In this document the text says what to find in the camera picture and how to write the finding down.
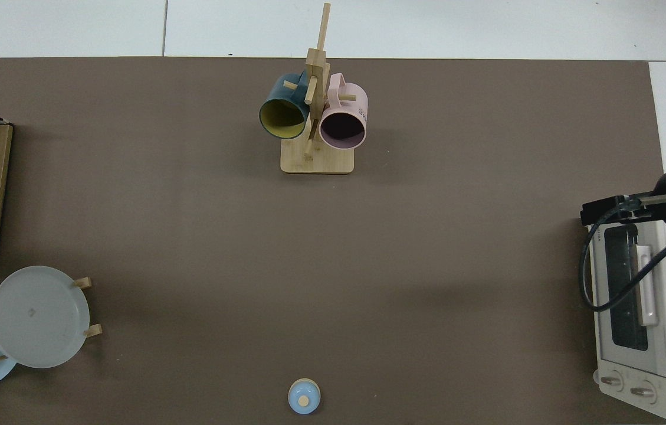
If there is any brown table cloth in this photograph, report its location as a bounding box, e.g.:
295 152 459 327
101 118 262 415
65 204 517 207
0 57 664 425

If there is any pink cup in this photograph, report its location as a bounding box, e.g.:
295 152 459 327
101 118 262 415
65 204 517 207
319 73 369 150

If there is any wooden cup stand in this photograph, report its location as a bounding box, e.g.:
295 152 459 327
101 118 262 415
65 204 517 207
280 3 355 175

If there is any teal cup with yellow inside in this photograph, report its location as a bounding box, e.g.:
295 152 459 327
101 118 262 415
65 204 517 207
259 72 311 140

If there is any small blue round bell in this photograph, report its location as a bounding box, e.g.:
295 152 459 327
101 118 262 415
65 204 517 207
288 378 321 415

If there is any wooden plate rack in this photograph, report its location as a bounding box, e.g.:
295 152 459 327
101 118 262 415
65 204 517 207
0 276 103 362

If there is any grey plate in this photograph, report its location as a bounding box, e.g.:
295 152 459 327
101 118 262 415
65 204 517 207
0 266 90 369

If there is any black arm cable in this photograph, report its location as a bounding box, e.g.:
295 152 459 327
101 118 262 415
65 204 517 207
579 204 666 312

